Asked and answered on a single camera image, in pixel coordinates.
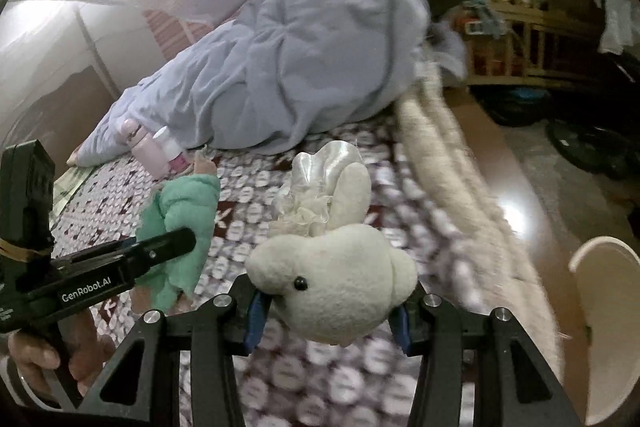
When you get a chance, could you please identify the patterned maroon white blanket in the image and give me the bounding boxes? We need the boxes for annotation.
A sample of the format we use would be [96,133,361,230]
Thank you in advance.
[52,116,480,426]

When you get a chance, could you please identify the white yogurt bottle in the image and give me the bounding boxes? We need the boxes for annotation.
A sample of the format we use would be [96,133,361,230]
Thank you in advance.
[153,127,190,173]

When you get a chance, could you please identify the wooden crib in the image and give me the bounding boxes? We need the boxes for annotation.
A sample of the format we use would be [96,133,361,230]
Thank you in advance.
[456,0,604,87]

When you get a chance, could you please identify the grey-blue duvet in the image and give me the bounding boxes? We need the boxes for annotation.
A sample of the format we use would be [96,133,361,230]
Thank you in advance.
[67,0,469,168]

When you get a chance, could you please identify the person left hand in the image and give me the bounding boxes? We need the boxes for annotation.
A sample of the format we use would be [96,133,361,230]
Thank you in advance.
[6,305,116,400]

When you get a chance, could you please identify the white trash bin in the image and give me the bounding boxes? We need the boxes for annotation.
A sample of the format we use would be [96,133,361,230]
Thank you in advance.
[568,236,639,426]

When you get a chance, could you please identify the pink thermos bottle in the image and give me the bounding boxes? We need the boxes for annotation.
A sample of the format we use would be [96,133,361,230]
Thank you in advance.
[119,118,169,180]

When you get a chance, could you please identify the cream fleece blanket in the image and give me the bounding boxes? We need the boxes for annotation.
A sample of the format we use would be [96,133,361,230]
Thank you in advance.
[395,61,565,378]

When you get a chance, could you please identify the white plush doll green dress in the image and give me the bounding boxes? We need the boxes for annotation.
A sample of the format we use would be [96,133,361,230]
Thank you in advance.
[132,141,418,347]

